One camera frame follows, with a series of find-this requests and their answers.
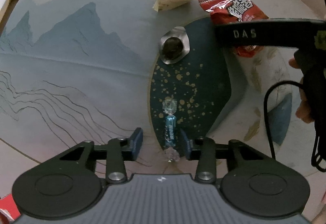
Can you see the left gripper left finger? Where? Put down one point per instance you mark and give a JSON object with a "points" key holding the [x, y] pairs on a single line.
{"points": [[120, 150]]}

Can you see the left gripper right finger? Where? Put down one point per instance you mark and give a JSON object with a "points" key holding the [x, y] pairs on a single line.
{"points": [[203, 150]]}

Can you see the blue candy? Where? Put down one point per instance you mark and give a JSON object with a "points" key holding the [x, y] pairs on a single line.
{"points": [[169, 107]]}

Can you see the red lion snack bag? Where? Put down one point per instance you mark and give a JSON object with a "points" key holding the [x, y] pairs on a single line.
{"points": [[228, 11]]}

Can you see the round dark foil candy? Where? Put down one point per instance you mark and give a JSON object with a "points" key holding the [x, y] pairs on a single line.
{"points": [[174, 45]]}

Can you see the person's right hand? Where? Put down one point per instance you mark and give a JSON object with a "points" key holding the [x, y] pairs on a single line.
{"points": [[303, 111]]}

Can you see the white cardboard box red trim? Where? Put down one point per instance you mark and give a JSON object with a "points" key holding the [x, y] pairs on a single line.
{"points": [[8, 210]]}

